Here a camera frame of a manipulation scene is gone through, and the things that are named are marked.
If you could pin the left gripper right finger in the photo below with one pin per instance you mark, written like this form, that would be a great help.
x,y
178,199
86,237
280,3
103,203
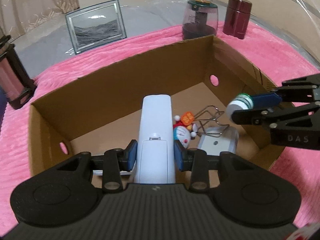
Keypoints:
x,y
242,191

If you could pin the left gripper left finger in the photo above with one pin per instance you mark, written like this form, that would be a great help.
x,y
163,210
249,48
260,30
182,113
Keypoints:
x,y
69,191

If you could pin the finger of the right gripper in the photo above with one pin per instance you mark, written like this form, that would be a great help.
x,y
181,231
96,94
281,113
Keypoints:
x,y
255,116
265,99

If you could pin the green white spool wire clip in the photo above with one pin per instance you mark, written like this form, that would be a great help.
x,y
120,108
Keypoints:
x,y
241,102

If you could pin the clear box of floss picks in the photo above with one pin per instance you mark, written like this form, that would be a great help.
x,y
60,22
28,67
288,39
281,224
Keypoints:
x,y
121,173

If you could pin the white square night light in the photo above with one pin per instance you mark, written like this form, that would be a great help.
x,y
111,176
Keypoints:
x,y
219,139

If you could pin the white power bank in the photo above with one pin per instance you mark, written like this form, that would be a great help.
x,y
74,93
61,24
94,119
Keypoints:
x,y
155,163

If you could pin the red Doraemon figurine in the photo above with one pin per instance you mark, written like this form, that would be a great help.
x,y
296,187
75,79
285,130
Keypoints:
x,y
184,128

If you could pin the brown cardboard box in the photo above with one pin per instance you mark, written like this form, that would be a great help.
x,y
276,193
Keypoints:
x,y
101,110

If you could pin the dark red cylindrical canister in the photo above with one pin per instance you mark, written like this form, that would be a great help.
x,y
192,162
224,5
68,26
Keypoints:
x,y
237,18

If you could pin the clear jar green lid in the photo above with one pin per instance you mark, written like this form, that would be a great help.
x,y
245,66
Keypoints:
x,y
200,19

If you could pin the silver framed sand picture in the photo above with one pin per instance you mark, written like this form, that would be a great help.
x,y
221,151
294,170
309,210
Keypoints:
x,y
95,25

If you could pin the steel thermos black handle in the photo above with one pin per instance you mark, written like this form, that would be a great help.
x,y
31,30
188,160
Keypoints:
x,y
17,86

